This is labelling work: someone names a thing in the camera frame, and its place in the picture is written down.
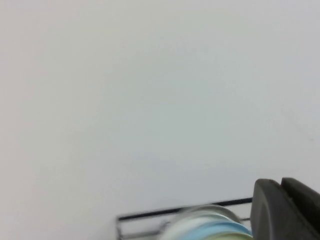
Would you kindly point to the off-white plate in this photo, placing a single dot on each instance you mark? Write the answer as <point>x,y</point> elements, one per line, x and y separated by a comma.
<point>190,226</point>

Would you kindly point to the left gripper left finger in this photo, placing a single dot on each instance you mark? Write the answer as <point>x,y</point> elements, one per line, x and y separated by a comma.
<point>275,217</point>

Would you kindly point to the light blue plate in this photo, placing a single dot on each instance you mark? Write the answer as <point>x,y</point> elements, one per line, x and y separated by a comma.
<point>225,226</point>

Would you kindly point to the grey plate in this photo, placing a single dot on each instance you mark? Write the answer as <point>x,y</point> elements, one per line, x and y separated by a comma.
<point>212,208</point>

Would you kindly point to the light green plate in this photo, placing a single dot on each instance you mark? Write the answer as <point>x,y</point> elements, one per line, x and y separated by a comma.
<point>237,236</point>

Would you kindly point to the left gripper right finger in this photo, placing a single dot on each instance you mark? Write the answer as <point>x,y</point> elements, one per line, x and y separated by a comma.
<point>305,200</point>

